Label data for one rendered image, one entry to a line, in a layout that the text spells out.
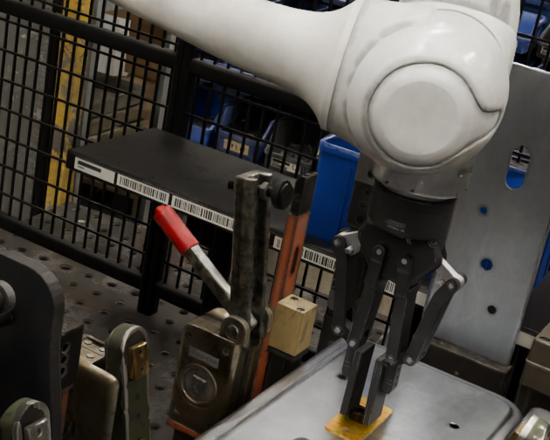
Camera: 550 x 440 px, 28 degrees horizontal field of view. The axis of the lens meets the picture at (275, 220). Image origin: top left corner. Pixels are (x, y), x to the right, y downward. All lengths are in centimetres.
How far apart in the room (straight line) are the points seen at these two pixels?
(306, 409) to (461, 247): 29
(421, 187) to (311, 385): 30
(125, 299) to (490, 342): 84
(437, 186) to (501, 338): 38
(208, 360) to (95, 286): 88
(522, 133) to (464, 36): 47
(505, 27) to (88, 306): 116
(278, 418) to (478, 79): 46
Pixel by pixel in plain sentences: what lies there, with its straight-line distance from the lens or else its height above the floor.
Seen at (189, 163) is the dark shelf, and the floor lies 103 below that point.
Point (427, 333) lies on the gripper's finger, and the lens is 101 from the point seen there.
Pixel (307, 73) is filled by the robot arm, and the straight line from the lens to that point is 79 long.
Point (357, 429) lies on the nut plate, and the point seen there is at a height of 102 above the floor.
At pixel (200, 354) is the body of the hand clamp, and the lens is 112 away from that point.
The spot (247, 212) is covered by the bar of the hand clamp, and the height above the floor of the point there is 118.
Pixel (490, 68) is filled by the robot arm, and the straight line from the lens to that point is 76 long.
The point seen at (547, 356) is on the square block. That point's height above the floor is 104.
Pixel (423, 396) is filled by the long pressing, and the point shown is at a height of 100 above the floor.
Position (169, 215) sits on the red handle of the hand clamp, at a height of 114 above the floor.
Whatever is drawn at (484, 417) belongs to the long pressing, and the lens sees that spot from 118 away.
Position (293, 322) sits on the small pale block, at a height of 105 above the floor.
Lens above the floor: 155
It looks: 20 degrees down
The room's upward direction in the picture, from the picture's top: 11 degrees clockwise
